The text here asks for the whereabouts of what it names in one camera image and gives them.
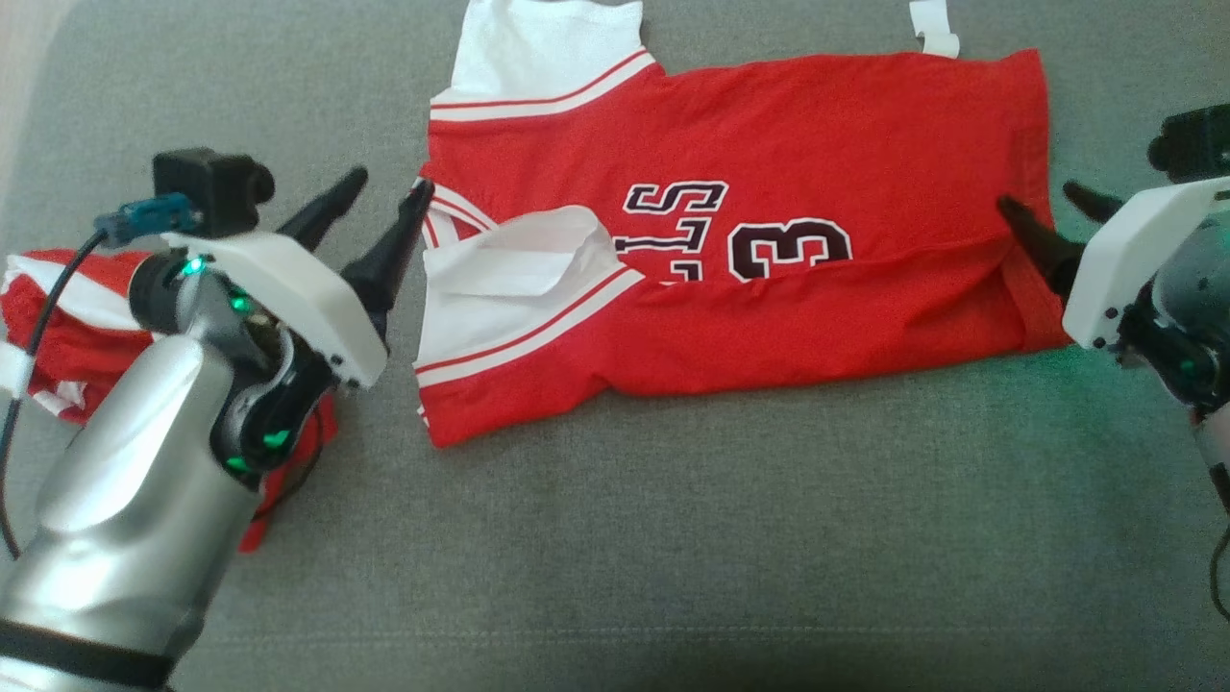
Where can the crumpled red white garment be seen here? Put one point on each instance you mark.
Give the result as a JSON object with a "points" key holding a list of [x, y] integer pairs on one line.
{"points": [[58, 336]]}

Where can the large grey sofa cushion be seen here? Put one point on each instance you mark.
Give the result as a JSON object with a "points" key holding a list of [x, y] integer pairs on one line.
{"points": [[673, 557]]}

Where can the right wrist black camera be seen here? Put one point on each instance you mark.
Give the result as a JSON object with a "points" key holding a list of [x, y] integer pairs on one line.
{"points": [[1196, 144]]}

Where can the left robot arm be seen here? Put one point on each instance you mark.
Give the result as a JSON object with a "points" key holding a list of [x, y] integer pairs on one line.
{"points": [[125, 481]]}

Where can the red white basketball jersey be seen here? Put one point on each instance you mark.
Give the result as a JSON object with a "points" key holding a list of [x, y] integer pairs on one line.
{"points": [[817, 144]]}

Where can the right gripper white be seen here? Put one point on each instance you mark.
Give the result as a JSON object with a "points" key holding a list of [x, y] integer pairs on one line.
{"points": [[1124, 259]]}

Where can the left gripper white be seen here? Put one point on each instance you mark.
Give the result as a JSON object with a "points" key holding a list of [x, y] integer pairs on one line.
{"points": [[298, 288]]}

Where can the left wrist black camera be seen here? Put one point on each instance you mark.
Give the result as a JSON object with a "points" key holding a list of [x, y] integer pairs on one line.
{"points": [[211, 187]]}

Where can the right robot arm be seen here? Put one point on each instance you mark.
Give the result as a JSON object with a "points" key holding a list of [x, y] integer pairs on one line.
{"points": [[1192, 317]]}

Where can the wrist black camera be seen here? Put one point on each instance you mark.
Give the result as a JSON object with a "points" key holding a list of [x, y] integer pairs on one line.
{"points": [[211, 187], [1196, 144]]}

